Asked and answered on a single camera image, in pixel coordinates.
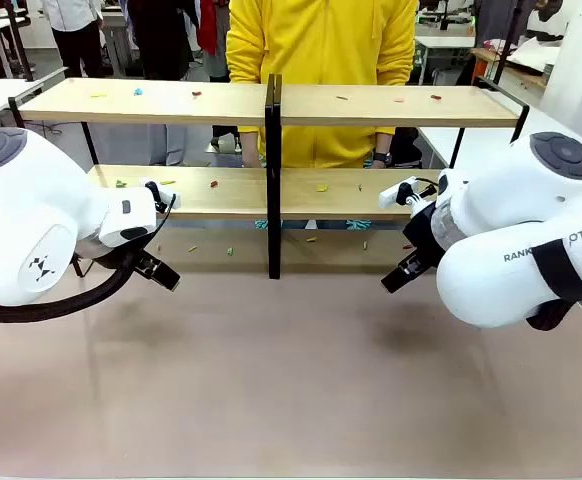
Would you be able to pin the person's right hand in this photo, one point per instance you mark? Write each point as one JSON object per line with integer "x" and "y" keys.
{"x": 252, "y": 152}

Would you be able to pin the black wrist watch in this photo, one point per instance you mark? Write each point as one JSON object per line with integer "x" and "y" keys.
{"x": 381, "y": 157}

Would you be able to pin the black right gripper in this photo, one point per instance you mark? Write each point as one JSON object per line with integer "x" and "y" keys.
{"x": 423, "y": 235}

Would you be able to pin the grey cabinet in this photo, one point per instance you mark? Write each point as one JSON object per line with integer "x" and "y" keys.
{"x": 118, "y": 40}

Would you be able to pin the bystander in white shirt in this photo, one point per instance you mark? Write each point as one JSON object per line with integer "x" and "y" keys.
{"x": 73, "y": 30}

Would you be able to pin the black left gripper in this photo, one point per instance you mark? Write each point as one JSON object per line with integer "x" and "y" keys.
{"x": 142, "y": 260}

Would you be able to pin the bystander in red jacket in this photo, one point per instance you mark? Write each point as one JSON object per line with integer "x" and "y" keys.
{"x": 210, "y": 30}

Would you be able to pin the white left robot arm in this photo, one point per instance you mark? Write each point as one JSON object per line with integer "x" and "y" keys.
{"x": 31, "y": 215}

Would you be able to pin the bystander in dark clothes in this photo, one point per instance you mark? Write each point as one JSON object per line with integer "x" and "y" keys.
{"x": 163, "y": 40}

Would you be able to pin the person's left hand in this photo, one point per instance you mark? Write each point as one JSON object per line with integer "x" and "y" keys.
{"x": 381, "y": 166}

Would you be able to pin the person's right forearm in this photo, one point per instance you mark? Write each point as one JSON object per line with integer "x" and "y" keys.
{"x": 243, "y": 65}

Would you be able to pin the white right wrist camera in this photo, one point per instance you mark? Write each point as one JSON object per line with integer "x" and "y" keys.
{"x": 390, "y": 196}

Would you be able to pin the wood shelf unit black frame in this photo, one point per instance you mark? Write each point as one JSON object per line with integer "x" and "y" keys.
{"x": 146, "y": 115}
{"x": 396, "y": 116}

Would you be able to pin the black metal pole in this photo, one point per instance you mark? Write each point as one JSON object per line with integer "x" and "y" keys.
{"x": 506, "y": 50}

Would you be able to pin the bystander in grey top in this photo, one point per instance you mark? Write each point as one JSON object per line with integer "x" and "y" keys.
{"x": 491, "y": 20}

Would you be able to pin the teal chenille duster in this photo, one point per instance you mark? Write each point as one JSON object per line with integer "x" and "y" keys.
{"x": 358, "y": 225}

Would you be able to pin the white background table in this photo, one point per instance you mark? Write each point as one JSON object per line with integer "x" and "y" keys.
{"x": 443, "y": 45}

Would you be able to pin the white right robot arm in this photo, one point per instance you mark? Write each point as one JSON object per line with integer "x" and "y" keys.
{"x": 511, "y": 220}

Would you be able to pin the wooden bench with papers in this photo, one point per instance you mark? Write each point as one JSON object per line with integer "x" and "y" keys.
{"x": 526, "y": 65}

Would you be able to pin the black metal stand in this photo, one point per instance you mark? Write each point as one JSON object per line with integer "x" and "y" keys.
{"x": 20, "y": 50}

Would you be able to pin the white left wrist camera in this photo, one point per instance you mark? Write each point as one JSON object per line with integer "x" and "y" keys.
{"x": 170, "y": 197}

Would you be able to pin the large white table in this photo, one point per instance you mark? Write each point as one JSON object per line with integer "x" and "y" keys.
{"x": 551, "y": 122}

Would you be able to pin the person in yellow hoodie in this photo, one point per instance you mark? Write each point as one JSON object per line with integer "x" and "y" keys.
{"x": 321, "y": 45}

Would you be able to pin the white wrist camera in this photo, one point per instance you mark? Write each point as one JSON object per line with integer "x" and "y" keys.
{"x": 170, "y": 197}
{"x": 390, "y": 196}

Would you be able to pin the person's left forearm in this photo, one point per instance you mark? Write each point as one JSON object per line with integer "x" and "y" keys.
{"x": 385, "y": 142}

